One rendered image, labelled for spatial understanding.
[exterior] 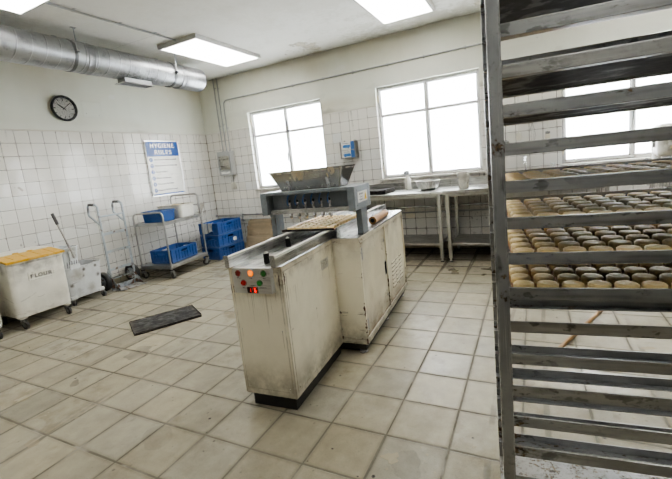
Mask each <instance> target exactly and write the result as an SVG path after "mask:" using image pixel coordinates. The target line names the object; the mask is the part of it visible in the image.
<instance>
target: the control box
mask: <svg viewBox="0 0 672 479"><path fill-rule="evenodd" d="M237 270H238V271H239V272H240V276H237V275H236V274H235V272H236V271H237ZM248 271H252V272H253V275H252V276H249V275H248ZM261 271H265V273H266V275H265V276H264V277H263V276H261ZM232 274H233V281H234V288H235V293H249V291H250V288H251V291H250V292H251V293H255V292H256V291H257V294H274V293H275V292H276V291H275V283H274V276H273V268H271V267H233V268H232ZM242 280H245V281H246V285H245V286H243V285H241V281H242ZM258 280H260V281H261V282H262V285H261V286H258V285H257V281H258ZM248 288H249V289H248ZM254 288H256V289H257V290H256V289H255V290H256V291H255V292H254Z"/></svg>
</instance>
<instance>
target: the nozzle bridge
mask: <svg viewBox="0 0 672 479"><path fill-rule="evenodd" d="M321 192H322V193H321ZM328 192H330V193H329V194H328ZM305 193H306V194H305ZM312 193H313V195H312V197H311V194H312ZM320 193H321V194H320ZM296 194H298V195H297V196H296ZM304 194H305V195H304ZM319 194H320V198H322V200H323V206H324V207H323V208H321V206H320V203H319V201H320V198H319ZM327 194H328V197H330V199H331V204H332V207H329V204H328V203H327ZM288 195H289V197H288ZM303 195H304V198H303ZM295 196H296V199H295ZM287 197H288V205H289V200H291V204H292V209H291V210H289V206H288V205H287ZM310 197H311V202H312V198H314V201H315V208H312V207H313V206H312V204H311V202H310ZM302 198H303V203H304V199H306V201H307V207H308V208H307V209H305V207H304V205H303V203H302ZM318 198H319V201H318ZM294 199H295V203H296V200H297V199H298V202H299V206H300V207H299V208H300V209H297V206H296V205H295V203H294ZM260 201H261V208H262V215H263V216H268V215H270V216H271V224H272V231H273V237H276V236H278V235H281V234H283V232H282V230H283V229H285V226H284V219H283V214H295V213H313V212H331V211H356V217H357V227H358V235H363V234H365V233H367V232H368V231H369V229H368V218H367V207H366V206H368V205H370V204H371V201H370V190H369V182H366V183H354V184H348V185H344V186H340V187H329V188H317V189H304V190H292V191H281V190H277V191H272V192H267V193H262V194H260Z"/></svg>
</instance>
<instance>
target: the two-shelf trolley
mask: <svg viewBox="0 0 672 479"><path fill-rule="evenodd" d="M184 195H196V196H197V202H198V204H193V205H198V208H199V214H194V215H192V216H188V217H184V218H176V219H174V220H171V221H166V222H164V216H163V214H162V213H161V212H150V213H136V214H134V215H133V216H132V220H133V227H134V230H135V236H136V241H137V246H138V252H139V257H140V262H141V269H142V270H141V271H142V272H141V273H142V277H143V278H145V279H147V278H148V277H149V275H150V274H149V272H146V271H145V269H171V270H170V271H171V272H170V273H171V277H172V278H173V279H175V278H176V272H175V271H174V269H173V268H176V267H178V266H181V265H183V264H186V263H189V262H191V261H194V260H196V259H199V258H201V257H204V256H205V257H206V258H205V259H204V260H203V263H204V264H205V265H207V264H209V255H208V252H207V247H206V240H205V234H204V228H203V222H202V214H201V209H200V203H199V197H198V195H197V194H196V193H188V194H177V195H171V196H170V204H172V200H171V198H172V197H173V196H184ZM147 214H160V215H161V217H162V222H159V223H144V222H141V223H136V224H135V220H134V217H135V215H147ZM198 217H200V220H201V226H202V232H203V239H204V245H205V251H206V252H198V254H197V255H195V256H192V257H189V258H187V259H184V260H182V261H179V262H177V263H174V264H172V262H171V256H170V251H169V245H168V239H167V233H166V228H165V225H169V224H173V223H174V227H175V232H176V238H177V243H179V240H178V234H177V228H176V223H177V222H181V221H185V220H190V219H194V218H198ZM150 226H163V228H164V234H165V239H166V245H167V251H168V256H169V262H170V264H153V263H149V264H146V265H143V262H142V257H141V252H140V246H139V241H138V236H137V230H136V227H150Z"/></svg>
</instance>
